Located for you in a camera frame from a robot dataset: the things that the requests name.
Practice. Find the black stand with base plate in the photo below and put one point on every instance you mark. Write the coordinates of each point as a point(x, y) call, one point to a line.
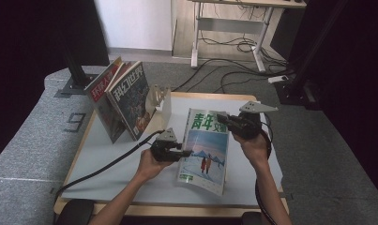
point(78, 86)

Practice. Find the white desk frame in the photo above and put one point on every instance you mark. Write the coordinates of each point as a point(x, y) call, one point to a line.
point(227, 25)

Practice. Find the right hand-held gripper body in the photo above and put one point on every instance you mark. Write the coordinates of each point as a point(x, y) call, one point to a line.
point(247, 125)

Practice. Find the white snowy scene magazine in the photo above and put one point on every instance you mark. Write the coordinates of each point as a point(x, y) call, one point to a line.
point(205, 150)

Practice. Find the black curtain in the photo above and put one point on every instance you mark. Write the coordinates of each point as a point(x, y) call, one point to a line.
point(27, 47)
point(358, 93)

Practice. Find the plastic portrait cover magazine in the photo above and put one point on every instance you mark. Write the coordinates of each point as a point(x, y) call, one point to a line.
point(107, 125)

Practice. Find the dark blue cover magazine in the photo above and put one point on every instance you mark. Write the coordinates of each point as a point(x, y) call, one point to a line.
point(130, 100)

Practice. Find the clear acrylic magazine rack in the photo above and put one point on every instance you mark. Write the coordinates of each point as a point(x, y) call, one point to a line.
point(166, 109)

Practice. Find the black slanted metal stand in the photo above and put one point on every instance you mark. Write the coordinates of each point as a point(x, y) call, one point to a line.
point(290, 93)

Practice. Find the person's right hand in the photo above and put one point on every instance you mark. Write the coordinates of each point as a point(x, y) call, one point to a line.
point(255, 150)

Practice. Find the red brown cover magazine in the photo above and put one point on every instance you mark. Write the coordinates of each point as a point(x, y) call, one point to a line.
point(124, 70)

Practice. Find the person's left hand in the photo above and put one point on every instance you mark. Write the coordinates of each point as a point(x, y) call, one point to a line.
point(152, 167)

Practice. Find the grey table mat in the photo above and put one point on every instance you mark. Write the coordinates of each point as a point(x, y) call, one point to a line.
point(196, 101)

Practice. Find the person's black pants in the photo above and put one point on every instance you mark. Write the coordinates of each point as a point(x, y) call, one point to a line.
point(77, 212)

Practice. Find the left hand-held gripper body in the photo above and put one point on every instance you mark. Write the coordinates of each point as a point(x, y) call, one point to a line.
point(164, 150)

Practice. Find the white power strip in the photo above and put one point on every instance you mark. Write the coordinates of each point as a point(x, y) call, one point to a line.
point(278, 79)

